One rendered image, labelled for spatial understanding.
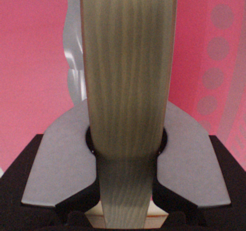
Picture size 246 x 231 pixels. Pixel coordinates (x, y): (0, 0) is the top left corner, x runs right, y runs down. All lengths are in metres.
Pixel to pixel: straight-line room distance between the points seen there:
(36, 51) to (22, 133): 0.10
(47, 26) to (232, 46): 0.16
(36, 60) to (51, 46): 0.02
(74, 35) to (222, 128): 0.18
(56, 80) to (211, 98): 0.15
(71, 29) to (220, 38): 0.13
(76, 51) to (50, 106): 0.06
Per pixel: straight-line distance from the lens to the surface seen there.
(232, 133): 0.25
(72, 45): 0.17
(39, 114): 0.22
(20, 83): 0.21
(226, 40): 0.19
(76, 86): 0.18
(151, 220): 0.35
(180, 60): 0.18
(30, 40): 0.19
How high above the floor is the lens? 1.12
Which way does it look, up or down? 58 degrees down
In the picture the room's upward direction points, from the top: 179 degrees counter-clockwise
